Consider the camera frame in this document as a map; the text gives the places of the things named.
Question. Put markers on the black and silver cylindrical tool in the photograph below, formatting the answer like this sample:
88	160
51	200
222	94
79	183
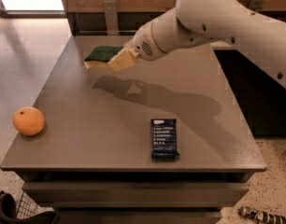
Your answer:
260	216

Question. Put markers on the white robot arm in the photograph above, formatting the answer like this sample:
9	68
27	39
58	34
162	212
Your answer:
193	23

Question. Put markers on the metal bracket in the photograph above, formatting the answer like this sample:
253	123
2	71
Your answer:
111	17
255	5

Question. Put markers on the left metal bracket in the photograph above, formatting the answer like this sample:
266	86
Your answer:
111	17

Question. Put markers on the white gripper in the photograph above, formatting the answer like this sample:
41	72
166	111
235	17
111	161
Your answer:
143	45

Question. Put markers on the orange fruit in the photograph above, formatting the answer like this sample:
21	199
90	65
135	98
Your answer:
28	121

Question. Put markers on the dark blue snack bar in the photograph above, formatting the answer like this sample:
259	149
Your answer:
164	139

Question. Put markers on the right metal bracket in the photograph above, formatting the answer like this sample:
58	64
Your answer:
255	5

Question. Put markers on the black chair with mesh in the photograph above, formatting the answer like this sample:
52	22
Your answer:
8	213

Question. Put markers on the green and yellow sponge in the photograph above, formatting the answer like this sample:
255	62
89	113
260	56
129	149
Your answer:
100	56

